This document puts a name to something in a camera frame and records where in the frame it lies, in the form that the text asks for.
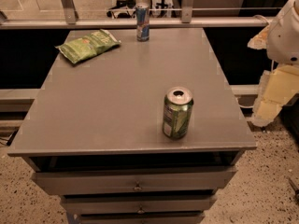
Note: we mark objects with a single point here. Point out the black office chair base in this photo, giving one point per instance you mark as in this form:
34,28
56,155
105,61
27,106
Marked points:
123,0

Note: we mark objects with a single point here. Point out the grey drawer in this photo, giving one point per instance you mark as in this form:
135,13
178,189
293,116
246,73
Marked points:
138,204
129,181
160,218

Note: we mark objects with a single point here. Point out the blue energy drink can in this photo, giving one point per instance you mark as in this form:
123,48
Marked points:
142,12

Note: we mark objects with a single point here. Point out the middle grey drawer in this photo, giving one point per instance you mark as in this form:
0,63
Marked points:
138,204

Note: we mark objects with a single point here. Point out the green soda can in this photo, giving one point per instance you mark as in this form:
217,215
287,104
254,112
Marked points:
178,103

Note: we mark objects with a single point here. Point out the bottom grey drawer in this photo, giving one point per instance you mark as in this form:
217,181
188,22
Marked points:
160,218

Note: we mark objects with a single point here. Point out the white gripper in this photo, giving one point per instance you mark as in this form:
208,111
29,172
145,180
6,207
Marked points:
285,36

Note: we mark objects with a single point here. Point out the top grey drawer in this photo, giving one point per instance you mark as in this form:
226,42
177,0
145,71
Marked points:
129,181

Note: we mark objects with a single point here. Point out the grey drawer cabinet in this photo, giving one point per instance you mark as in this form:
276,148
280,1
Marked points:
107,114

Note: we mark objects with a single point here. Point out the green jalapeno chip bag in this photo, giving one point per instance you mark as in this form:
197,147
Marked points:
88,46

